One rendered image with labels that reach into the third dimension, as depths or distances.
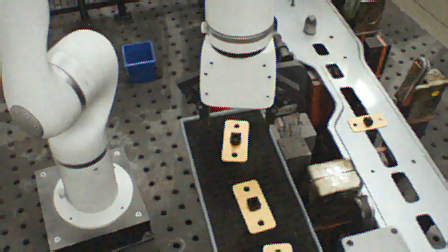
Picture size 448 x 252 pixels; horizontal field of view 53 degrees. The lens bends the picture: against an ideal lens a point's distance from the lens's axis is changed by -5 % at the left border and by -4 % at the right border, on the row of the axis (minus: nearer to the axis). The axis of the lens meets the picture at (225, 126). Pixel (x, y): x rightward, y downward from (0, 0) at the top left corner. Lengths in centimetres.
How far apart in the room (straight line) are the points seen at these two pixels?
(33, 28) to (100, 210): 50
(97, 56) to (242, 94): 33
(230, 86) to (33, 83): 33
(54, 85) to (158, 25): 104
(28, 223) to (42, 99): 56
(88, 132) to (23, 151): 54
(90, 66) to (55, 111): 11
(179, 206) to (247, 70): 69
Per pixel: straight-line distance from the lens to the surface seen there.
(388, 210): 91
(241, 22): 54
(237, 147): 73
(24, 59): 79
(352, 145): 98
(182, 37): 172
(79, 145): 93
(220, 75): 61
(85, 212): 112
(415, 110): 115
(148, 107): 146
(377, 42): 128
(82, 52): 86
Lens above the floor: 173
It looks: 48 degrees down
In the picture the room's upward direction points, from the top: straight up
